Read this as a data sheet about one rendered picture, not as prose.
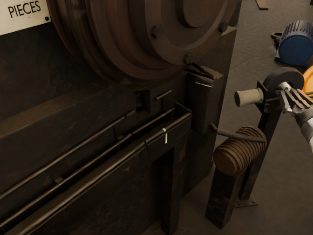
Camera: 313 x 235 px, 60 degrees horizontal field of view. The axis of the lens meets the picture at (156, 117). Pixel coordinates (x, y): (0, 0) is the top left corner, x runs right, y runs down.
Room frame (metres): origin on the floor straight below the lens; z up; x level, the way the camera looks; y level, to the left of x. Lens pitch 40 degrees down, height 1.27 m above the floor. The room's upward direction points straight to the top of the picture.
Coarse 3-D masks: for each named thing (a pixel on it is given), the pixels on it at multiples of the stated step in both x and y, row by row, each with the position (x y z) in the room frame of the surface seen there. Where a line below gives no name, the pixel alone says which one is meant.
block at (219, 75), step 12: (216, 72) 0.80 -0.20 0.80; (192, 84) 0.79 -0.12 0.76; (216, 84) 0.76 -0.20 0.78; (192, 96) 0.78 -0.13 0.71; (204, 96) 0.75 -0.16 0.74; (216, 96) 0.77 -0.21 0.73; (192, 108) 0.78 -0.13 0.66; (204, 108) 0.74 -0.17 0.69; (216, 108) 0.78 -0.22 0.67; (192, 120) 0.78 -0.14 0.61; (204, 120) 0.74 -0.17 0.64; (204, 132) 0.74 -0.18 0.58
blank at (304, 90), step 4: (312, 68) 0.88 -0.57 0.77; (308, 72) 0.87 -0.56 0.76; (312, 72) 0.86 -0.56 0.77; (304, 76) 0.87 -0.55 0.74; (308, 76) 0.86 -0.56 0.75; (312, 76) 0.86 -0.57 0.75; (308, 80) 0.86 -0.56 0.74; (312, 80) 0.86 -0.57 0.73; (304, 84) 0.86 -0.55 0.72; (308, 84) 0.86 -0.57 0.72; (312, 84) 0.86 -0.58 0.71; (304, 88) 0.86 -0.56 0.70; (308, 88) 0.86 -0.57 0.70; (312, 88) 0.86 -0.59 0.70
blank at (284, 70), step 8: (272, 72) 0.86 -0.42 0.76; (280, 72) 0.85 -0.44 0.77; (288, 72) 0.84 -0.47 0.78; (296, 72) 0.85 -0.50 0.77; (264, 80) 0.86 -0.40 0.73; (272, 80) 0.84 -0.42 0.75; (280, 80) 0.84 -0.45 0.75; (288, 80) 0.84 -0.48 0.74; (296, 80) 0.85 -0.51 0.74; (304, 80) 0.85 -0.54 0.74; (272, 88) 0.84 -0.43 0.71; (296, 88) 0.85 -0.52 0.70; (272, 96) 0.84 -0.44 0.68; (280, 104) 0.84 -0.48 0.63
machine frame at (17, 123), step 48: (0, 48) 0.50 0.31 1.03; (48, 48) 0.57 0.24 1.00; (0, 96) 0.48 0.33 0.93; (48, 96) 0.54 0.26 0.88; (96, 96) 0.57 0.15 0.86; (144, 96) 0.72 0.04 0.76; (0, 144) 0.41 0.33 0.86; (48, 144) 0.47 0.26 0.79; (96, 144) 0.55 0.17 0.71; (192, 144) 0.87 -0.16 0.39; (0, 192) 0.38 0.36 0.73; (144, 192) 0.67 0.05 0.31
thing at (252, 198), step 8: (272, 112) 0.83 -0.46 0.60; (280, 112) 0.84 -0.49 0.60; (264, 120) 0.85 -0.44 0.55; (272, 120) 0.83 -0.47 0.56; (264, 128) 0.83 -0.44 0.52; (272, 128) 0.84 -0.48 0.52; (264, 152) 0.84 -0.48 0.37; (256, 160) 0.83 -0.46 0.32; (248, 168) 0.85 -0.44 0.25; (256, 168) 0.83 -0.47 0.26; (248, 176) 0.83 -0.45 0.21; (256, 176) 0.84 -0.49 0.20; (248, 184) 0.83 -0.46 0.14; (240, 192) 0.85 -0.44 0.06; (248, 192) 0.83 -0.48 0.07; (240, 200) 0.83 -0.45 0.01; (248, 200) 0.83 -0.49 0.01
